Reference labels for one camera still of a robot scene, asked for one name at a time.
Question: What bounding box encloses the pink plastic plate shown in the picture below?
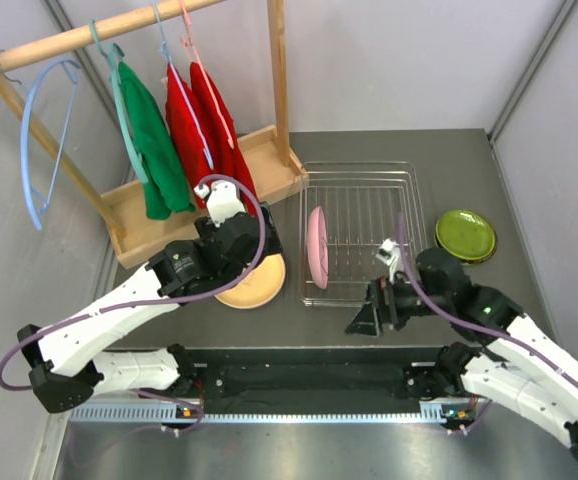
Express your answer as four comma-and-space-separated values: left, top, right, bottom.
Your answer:
306, 206, 329, 289

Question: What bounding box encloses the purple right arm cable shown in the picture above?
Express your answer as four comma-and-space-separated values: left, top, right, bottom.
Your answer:
393, 213, 578, 434

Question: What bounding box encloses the teal hanger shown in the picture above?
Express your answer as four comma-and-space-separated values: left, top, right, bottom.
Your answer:
88, 19, 149, 184

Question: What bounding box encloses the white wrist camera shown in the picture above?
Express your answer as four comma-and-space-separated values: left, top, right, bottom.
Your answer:
194, 180, 245, 227
376, 239, 403, 283

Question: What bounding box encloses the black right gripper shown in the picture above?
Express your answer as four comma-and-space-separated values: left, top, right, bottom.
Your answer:
344, 273, 449, 337

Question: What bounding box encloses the red shirt left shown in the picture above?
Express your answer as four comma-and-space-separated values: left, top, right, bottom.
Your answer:
165, 68, 210, 193

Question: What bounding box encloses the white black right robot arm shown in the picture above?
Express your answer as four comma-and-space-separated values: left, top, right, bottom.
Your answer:
346, 240, 578, 462

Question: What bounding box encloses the pink hanger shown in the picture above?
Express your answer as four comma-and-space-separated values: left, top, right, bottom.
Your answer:
178, 0, 235, 150

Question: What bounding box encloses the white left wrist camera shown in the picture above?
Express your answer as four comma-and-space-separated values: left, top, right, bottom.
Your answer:
194, 180, 245, 227

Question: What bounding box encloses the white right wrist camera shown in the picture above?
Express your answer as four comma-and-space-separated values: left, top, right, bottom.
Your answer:
376, 239, 403, 283

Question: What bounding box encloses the red shirt right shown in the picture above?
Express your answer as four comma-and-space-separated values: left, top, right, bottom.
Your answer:
190, 62, 258, 197

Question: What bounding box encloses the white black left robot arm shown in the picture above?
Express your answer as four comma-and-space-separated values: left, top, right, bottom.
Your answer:
18, 203, 283, 413

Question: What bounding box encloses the red shirt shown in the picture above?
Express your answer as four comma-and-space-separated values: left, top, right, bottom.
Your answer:
190, 62, 258, 197
165, 68, 210, 193

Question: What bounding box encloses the grey slotted cable duct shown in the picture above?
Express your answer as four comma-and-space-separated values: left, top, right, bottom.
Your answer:
68, 402, 478, 424

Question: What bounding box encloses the wooden clothes rack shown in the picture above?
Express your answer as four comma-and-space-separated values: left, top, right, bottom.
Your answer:
0, 0, 309, 270

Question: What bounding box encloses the metal wire dish rack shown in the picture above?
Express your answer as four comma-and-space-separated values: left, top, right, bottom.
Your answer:
298, 161, 428, 307

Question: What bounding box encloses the green shirt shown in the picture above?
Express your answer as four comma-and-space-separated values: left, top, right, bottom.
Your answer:
118, 62, 195, 220

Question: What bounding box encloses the light blue empty hanger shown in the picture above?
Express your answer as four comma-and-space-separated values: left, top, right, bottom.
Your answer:
19, 57, 81, 231

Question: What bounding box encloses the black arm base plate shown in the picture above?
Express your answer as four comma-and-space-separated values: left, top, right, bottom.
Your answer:
190, 362, 466, 401

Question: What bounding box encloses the yellow plastic plate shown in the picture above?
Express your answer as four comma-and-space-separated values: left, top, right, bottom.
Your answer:
215, 254, 286, 310

